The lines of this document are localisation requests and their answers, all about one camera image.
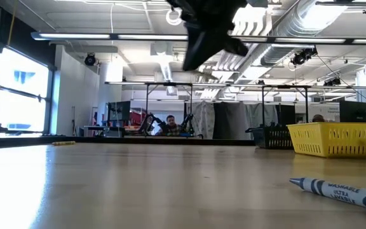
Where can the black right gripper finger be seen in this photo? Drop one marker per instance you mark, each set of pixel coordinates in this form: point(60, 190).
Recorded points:
point(237, 47)
point(202, 47)

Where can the large grey crayon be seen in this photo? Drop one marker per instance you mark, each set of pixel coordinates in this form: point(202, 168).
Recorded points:
point(338, 192)

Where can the white patterned curtain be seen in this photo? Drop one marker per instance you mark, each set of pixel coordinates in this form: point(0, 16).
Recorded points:
point(202, 117)

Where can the dark curtain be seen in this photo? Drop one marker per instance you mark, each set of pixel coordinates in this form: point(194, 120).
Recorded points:
point(234, 124)

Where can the black background robot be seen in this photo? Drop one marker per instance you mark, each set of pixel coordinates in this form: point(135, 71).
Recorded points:
point(187, 124)

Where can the person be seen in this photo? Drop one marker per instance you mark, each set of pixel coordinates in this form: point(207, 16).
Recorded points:
point(170, 122)
point(318, 118)

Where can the red equipment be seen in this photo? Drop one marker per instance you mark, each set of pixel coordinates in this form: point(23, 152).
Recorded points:
point(135, 117)

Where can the black plastic basket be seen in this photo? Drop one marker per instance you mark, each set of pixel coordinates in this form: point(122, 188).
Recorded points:
point(272, 140)

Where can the long ceiling light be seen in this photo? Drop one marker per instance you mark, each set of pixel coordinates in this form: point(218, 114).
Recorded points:
point(84, 36)

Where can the yellow plastic basket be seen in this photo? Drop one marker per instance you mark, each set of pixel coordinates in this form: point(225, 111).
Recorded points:
point(329, 140)

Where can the large black monitor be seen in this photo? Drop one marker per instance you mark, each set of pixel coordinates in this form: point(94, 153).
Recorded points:
point(356, 111)

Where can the yellow crayon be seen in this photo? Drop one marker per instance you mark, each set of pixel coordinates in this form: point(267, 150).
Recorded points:
point(63, 143)

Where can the large window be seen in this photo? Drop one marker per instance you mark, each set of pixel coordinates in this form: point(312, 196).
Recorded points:
point(17, 95)

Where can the black metal table frame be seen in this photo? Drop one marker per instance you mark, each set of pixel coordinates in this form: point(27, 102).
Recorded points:
point(263, 105)
point(147, 111)

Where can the black ceiling camera rig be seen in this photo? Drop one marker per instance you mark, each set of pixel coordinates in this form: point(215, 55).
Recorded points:
point(332, 82)
point(302, 57)

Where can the round black ceiling camera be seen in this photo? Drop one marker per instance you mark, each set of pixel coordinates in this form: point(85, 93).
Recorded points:
point(90, 59)

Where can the black table edge rail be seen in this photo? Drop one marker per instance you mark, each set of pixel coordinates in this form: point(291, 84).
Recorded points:
point(122, 140)

